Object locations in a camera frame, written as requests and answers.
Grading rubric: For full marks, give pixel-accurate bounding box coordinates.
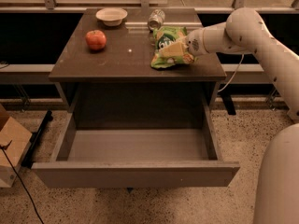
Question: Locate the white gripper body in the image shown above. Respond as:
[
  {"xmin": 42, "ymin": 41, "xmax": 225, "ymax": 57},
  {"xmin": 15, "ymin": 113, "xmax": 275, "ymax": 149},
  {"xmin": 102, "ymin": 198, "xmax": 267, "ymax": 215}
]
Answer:
[{"xmin": 186, "ymin": 28, "xmax": 207, "ymax": 56}]

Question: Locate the cardboard box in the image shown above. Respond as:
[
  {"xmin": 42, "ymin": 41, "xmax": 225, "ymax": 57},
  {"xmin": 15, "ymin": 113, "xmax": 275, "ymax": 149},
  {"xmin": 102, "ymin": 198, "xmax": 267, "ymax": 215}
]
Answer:
[{"xmin": 0, "ymin": 105, "xmax": 32, "ymax": 188}]

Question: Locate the black table leg foot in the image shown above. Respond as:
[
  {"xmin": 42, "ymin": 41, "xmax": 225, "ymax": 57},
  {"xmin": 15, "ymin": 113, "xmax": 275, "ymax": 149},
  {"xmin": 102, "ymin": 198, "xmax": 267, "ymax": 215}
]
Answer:
[{"xmin": 218, "ymin": 86, "xmax": 236, "ymax": 115}]

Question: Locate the silver soda can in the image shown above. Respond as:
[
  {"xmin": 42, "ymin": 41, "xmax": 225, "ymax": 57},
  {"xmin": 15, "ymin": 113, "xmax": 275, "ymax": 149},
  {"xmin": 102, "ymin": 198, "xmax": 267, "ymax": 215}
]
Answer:
[{"xmin": 148, "ymin": 9, "xmax": 165, "ymax": 31}]

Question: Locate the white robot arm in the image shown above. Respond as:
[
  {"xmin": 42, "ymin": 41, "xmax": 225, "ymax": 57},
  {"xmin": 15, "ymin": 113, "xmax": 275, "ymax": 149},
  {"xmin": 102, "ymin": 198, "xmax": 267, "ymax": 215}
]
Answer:
[{"xmin": 159, "ymin": 7, "xmax": 299, "ymax": 224}]

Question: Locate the green rice chip bag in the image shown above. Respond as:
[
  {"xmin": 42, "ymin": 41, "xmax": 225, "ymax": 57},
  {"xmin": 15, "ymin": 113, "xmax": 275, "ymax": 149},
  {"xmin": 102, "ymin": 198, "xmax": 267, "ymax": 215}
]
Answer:
[{"xmin": 150, "ymin": 26, "xmax": 194, "ymax": 69}]

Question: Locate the black metal floor bar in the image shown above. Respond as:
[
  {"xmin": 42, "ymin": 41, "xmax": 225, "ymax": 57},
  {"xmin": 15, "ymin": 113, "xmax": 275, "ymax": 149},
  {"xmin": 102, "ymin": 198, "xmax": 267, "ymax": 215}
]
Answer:
[{"xmin": 21, "ymin": 110, "xmax": 53, "ymax": 168}]

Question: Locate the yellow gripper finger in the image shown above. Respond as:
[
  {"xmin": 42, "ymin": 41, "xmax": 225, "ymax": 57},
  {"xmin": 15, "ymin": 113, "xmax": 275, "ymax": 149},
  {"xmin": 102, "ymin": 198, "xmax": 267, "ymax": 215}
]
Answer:
[{"xmin": 159, "ymin": 41, "xmax": 187, "ymax": 58}]

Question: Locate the white hanging cable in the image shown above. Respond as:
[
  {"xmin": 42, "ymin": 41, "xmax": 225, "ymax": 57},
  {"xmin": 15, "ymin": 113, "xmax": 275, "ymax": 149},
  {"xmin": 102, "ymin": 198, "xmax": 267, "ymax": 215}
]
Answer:
[{"xmin": 217, "ymin": 53, "xmax": 245, "ymax": 93}]

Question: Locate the grey drawer cabinet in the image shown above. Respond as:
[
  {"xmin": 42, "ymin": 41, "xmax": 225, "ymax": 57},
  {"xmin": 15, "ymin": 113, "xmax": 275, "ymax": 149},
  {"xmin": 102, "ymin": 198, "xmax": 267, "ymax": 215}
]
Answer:
[{"xmin": 50, "ymin": 9, "xmax": 225, "ymax": 130}]

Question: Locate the open grey top drawer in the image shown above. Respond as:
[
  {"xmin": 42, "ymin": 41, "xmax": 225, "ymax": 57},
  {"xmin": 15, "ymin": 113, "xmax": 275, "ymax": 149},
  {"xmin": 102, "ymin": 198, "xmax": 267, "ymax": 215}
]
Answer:
[{"xmin": 33, "ymin": 92, "xmax": 240, "ymax": 189}]

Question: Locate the black floor cable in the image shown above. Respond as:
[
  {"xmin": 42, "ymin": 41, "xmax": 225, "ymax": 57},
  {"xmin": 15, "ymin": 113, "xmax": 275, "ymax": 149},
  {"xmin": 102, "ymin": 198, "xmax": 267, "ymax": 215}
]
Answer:
[{"xmin": 0, "ymin": 145, "xmax": 46, "ymax": 224}]

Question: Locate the white paper bowl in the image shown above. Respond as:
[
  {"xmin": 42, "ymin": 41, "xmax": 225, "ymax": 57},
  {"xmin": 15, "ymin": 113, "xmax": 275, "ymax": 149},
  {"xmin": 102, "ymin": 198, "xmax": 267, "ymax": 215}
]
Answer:
[{"xmin": 95, "ymin": 7, "xmax": 128, "ymax": 27}]

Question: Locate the red apple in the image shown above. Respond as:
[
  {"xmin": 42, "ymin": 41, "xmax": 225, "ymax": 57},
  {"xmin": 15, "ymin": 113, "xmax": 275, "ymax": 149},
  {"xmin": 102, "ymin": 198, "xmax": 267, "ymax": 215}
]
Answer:
[{"xmin": 85, "ymin": 30, "xmax": 107, "ymax": 50}]

